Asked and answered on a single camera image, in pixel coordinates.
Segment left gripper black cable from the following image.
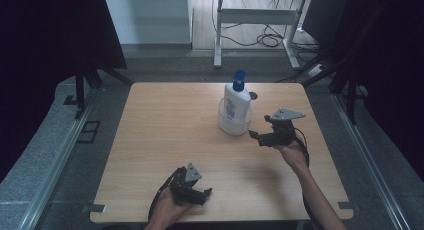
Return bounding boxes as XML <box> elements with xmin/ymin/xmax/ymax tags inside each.
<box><xmin>147</xmin><ymin>166</ymin><xmax>186</xmax><ymax>223</ymax></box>

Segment black metal stand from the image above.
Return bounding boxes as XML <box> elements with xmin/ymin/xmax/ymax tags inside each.
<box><xmin>301</xmin><ymin>54</ymin><xmax>368</xmax><ymax>126</ymax></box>
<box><xmin>73</xmin><ymin>64</ymin><xmax>135</xmax><ymax>120</ymax></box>

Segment white power strip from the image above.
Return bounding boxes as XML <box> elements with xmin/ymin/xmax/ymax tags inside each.
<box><xmin>307</xmin><ymin>63</ymin><xmax>325</xmax><ymax>79</ymax></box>

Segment black floor cables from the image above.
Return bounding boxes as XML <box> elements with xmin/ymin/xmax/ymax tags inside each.
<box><xmin>211</xmin><ymin>0</ymin><xmax>322</xmax><ymax>63</ymax></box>

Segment person's left hand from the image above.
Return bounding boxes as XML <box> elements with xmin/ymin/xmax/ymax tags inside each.
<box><xmin>153</xmin><ymin>188</ymin><xmax>195</xmax><ymax>227</ymax></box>

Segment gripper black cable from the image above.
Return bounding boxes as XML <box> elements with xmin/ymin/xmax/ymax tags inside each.
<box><xmin>292</xmin><ymin>125</ymin><xmax>323</xmax><ymax>230</ymax></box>
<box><xmin>147</xmin><ymin>166</ymin><xmax>186</xmax><ymax>223</ymax></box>

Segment white metal desk frame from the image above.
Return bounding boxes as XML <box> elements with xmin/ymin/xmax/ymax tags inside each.
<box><xmin>213</xmin><ymin>0</ymin><xmax>306</xmax><ymax>71</ymax></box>

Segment white pump bottle blue cap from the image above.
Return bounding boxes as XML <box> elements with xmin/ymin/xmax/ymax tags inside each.
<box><xmin>222</xmin><ymin>69</ymin><xmax>252</xmax><ymax>132</ymax></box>

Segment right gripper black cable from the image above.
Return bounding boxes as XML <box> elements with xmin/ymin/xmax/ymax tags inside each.
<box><xmin>292</xmin><ymin>125</ymin><xmax>323</xmax><ymax>230</ymax></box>

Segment dark curtain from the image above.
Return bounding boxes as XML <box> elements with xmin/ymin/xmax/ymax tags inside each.
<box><xmin>0</xmin><ymin>0</ymin><xmax>128</xmax><ymax>185</ymax></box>
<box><xmin>328</xmin><ymin>0</ymin><xmax>424</xmax><ymax>182</ymax></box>

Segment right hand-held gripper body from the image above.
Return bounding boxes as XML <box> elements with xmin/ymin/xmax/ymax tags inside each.
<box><xmin>264</xmin><ymin>107</ymin><xmax>307</xmax><ymax>148</ymax></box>

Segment grey table bracket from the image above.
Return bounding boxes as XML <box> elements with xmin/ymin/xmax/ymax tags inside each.
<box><xmin>337</xmin><ymin>201</ymin><xmax>361</xmax><ymax>213</ymax></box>
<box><xmin>81</xmin><ymin>203</ymin><xmax>107</xmax><ymax>215</ymax></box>

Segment grey metal floor rail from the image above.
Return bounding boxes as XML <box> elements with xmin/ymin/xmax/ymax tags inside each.
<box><xmin>331</xmin><ymin>92</ymin><xmax>412</xmax><ymax>230</ymax></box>
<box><xmin>19</xmin><ymin>92</ymin><xmax>98</xmax><ymax>230</ymax></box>

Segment white mesh plastic basket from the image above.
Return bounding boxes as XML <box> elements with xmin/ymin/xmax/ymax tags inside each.
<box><xmin>217</xmin><ymin>96</ymin><xmax>254</xmax><ymax>137</ymax></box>

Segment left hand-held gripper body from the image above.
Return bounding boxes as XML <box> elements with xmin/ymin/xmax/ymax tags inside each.
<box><xmin>169</xmin><ymin>162</ymin><xmax>203</xmax><ymax>205</ymax></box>

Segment person's right hand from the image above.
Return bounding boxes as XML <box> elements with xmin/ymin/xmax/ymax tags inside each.
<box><xmin>275</xmin><ymin>139</ymin><xmax>310</xmax><ymax>174</ymax></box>

